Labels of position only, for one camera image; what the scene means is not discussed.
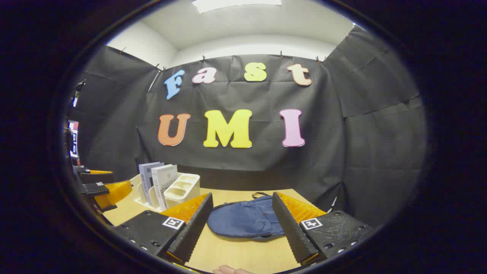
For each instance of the computer monitor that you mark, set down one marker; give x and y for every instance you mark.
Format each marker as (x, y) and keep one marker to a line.
(73, 139)

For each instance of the white bookshelf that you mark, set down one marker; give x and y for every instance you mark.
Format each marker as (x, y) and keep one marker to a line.
(184, 190)

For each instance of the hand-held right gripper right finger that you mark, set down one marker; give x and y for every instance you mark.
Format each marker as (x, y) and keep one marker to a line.
(293, 232)

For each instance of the ceiling light panel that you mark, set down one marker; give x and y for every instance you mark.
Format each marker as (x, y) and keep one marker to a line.
(236, 4)

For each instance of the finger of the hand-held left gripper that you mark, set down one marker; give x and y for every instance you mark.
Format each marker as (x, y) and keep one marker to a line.
(114, 194)
(97, 177)

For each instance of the grey-blue book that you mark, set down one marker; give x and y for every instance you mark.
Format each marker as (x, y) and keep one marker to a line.
(145, 175)

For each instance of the blue schoolbag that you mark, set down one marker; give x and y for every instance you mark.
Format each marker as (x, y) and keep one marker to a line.
(243, 220)

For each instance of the white book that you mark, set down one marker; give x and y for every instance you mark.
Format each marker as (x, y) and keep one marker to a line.
(165, 179)

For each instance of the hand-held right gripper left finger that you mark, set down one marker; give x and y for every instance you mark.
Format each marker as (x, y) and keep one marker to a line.
(190, 232)

